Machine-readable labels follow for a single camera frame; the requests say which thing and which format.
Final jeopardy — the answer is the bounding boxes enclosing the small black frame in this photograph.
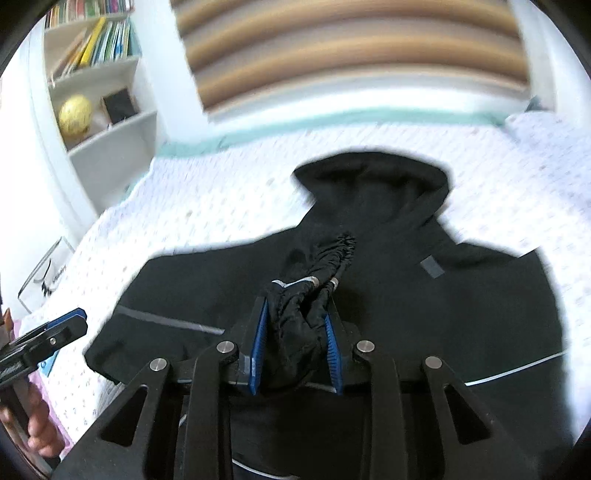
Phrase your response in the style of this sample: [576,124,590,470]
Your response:
[102,89,139,125]

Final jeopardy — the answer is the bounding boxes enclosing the brown striped window blind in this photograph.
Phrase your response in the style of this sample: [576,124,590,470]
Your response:
[171,0,529,123]

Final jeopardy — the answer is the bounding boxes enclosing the white bookshelf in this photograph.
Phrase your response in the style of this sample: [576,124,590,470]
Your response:
[28,0,160,222]

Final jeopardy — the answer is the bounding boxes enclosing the black hooded jacket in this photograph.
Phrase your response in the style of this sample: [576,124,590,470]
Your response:
[83,148,580,480]

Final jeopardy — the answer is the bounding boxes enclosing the person's left hand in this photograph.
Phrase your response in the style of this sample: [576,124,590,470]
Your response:
[0,399,65,457]

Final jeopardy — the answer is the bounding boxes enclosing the floral bed quilt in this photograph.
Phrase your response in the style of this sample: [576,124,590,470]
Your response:
[18,111,591,444]

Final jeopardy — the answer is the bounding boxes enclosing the white printed paper bag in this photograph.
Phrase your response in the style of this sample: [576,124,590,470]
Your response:
[18,236,75,315]

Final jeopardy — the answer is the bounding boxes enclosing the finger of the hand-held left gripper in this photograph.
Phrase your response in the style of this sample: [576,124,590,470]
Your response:
[9,308,88,365]

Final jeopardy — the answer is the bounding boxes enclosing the row of colourful books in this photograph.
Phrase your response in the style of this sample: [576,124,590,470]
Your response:
[45,0,134,29]
[50,17,140,85]

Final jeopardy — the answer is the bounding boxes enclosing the yellow ball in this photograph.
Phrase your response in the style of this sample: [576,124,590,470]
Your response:
[58,95,94,136]

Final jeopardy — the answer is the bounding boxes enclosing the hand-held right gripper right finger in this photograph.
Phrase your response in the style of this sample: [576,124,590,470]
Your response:
[323,309,541,480]

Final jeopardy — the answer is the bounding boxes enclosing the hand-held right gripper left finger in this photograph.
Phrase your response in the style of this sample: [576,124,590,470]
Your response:
[53,295,271,480]

